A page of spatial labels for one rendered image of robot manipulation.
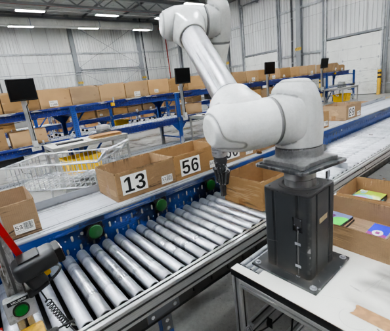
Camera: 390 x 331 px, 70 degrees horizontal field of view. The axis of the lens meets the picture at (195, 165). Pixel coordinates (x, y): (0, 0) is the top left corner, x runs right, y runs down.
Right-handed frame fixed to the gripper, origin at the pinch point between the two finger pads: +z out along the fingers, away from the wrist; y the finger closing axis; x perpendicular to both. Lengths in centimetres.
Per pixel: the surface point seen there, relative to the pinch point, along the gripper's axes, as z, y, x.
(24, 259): -23, 35, -102
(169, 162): -16.7, -29.2, -15.2
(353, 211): 7, 60, 27
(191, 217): 11.1, -6.0, -20.9
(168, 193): -0.5, -23.0, -23.2
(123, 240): 11, -13, -59
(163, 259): 11, 16, -54
